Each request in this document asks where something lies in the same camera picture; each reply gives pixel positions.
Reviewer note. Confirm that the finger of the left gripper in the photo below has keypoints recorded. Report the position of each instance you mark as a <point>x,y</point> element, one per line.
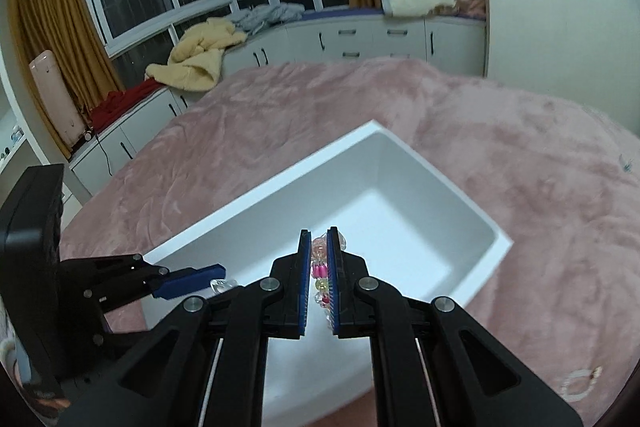
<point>171,285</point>

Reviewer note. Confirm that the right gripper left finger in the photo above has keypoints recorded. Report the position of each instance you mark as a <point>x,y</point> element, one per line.
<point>204,364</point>

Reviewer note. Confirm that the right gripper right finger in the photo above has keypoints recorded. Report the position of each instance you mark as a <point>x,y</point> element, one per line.
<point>432,363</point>

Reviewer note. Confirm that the pink plush bed blanket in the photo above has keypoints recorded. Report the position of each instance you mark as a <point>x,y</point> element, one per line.
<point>419,171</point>

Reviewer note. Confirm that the red cloth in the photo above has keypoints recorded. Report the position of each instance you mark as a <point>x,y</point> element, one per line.
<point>117,103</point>

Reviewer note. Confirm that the pink upright device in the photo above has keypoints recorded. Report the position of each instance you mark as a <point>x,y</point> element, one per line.
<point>56,100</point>

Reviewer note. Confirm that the yellow fleece blanket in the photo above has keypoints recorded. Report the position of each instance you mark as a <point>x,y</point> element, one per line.
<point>195,62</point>

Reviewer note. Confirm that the grey crumpled clothes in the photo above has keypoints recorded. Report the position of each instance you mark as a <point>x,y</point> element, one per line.
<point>264,16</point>

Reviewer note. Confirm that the left mustard curtain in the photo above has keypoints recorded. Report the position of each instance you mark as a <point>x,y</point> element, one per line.
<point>65,28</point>

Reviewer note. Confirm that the white window-seat cabinets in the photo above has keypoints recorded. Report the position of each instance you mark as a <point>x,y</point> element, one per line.
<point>452,44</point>

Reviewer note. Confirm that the white wardrobe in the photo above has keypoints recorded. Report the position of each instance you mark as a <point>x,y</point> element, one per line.
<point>584,50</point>

